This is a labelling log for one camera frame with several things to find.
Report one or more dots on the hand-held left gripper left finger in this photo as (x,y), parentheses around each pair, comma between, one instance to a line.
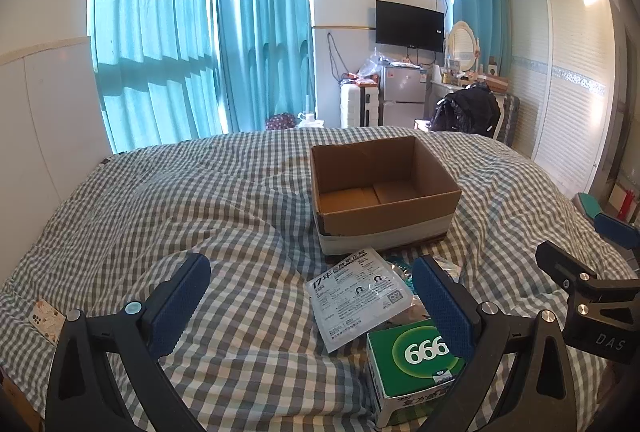
(185,292)

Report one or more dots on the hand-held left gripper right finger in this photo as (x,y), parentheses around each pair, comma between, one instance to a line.
(442,307)

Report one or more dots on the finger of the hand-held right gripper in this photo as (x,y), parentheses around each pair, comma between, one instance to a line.
(620,234)
(560,262)

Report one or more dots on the teal blister pack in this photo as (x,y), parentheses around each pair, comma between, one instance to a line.
(402,274)

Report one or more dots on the green medicine box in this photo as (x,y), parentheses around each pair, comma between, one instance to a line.
(400,362)

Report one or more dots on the white medicine pouch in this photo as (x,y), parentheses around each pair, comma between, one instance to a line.
(350,297)

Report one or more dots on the cardboard box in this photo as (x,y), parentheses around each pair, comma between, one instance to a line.
(390,222)

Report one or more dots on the red container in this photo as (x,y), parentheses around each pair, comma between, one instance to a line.
(629,202)

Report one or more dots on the green plastic object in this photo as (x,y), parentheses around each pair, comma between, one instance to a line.
(589,204)

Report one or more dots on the grey checkered blanket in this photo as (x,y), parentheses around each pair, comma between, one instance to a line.
(200,192)

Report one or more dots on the silver suitcase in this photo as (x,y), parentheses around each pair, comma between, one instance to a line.
(510,117)

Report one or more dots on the white slatted wardrobe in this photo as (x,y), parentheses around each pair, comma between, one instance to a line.
(565,82)

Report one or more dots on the black jacket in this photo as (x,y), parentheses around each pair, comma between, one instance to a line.
(467,109)

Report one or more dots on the purple patterned bag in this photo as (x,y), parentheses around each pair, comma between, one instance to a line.
(279,122)

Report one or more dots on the clear water jug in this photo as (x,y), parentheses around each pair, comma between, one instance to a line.
(307,119)

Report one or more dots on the silver small fridge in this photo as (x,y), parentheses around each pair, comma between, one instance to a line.
(402,92)

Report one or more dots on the white hard suitcase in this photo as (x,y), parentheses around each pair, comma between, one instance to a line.
(357,104)

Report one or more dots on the oval white vanity mirror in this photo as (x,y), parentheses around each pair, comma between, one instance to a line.
(462,46)

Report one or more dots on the clear plastic bag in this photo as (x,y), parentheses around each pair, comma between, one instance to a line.
(374,64)

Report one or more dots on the wide teal window curtain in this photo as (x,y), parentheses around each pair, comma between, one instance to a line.
(155,37)

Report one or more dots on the teal corner curtain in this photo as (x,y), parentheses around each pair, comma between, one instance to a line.
(265,27)

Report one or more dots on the black wall television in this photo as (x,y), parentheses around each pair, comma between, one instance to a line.
(410,26)

